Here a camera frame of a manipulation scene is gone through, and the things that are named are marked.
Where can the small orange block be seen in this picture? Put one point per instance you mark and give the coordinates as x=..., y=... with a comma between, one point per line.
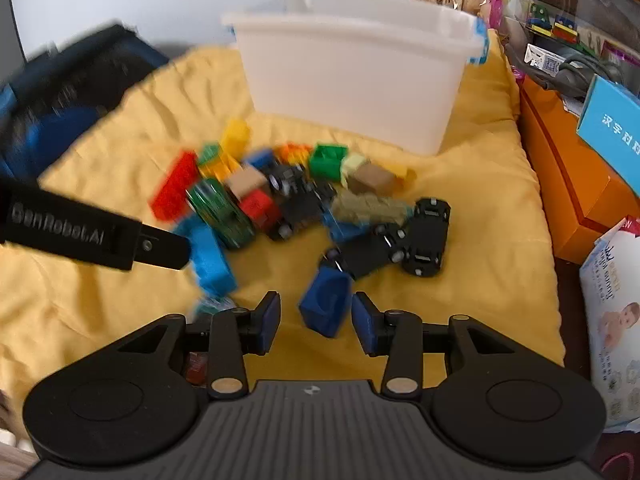
x=402, y=172

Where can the yellow toy block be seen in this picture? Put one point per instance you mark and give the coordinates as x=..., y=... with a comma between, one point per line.
x=224, y=166
x=235, y=137

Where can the small white box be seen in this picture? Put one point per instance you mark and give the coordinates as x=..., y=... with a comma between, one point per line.
x=542, y=60

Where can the blue round toy piece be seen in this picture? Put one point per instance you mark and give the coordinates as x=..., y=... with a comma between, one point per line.
x=260, y=159

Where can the dark blue bag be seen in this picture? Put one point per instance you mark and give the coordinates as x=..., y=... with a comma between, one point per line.
x=75, y=90

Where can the white plastic bin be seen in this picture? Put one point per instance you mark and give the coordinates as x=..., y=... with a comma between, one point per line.
x=350, y=85

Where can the tan toy block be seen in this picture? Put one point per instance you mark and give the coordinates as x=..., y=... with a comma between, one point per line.
x=245, y=182

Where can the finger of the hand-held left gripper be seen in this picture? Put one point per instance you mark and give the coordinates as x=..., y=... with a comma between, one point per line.
x=162, y=247

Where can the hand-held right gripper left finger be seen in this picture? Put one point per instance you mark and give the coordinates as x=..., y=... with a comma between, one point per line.
x=271, y=322

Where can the brown toy block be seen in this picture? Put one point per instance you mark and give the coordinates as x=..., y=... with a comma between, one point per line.
x=372, y=180

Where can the pink package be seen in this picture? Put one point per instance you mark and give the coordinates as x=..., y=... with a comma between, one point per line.
x=495, y=10

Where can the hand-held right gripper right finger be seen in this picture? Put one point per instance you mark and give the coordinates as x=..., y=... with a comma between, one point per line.
x=362, y=325

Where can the long red toy block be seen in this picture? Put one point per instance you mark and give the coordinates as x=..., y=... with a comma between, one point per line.
x=172, y=192

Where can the olive toy tank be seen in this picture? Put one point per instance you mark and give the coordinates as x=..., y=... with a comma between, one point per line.
x=370, y=210

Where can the grey hair dryer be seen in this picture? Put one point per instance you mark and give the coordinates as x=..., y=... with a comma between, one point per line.
x=580, y=77

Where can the yellow cloth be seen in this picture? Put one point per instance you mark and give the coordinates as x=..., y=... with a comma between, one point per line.
x=125, y=120

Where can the orange box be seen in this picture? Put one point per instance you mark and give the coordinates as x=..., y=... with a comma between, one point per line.
x=570, y=175

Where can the light blue card box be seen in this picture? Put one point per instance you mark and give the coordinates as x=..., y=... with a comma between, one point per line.
x=610, y=125

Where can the green toy truck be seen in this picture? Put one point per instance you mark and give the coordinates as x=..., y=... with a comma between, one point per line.
x=220, y=212

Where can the light blue toy block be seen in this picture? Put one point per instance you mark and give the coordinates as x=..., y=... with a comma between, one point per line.
x=210, y=260

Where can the orange toy block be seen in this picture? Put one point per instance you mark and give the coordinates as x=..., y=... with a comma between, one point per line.
x=295, y=152

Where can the small red toy block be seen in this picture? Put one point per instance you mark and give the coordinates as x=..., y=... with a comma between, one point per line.
x=257, y=207

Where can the white wet wipes pack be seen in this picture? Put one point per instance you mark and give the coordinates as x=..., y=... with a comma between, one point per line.
x=612, y=325

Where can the pale green toy block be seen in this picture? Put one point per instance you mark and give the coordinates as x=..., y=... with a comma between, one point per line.
x=352, y=165

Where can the dark blue toy block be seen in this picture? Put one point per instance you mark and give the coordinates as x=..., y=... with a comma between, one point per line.
x=325, y=305

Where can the clear plastic toy box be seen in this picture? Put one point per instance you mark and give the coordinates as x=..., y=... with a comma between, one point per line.
x=580, y=5

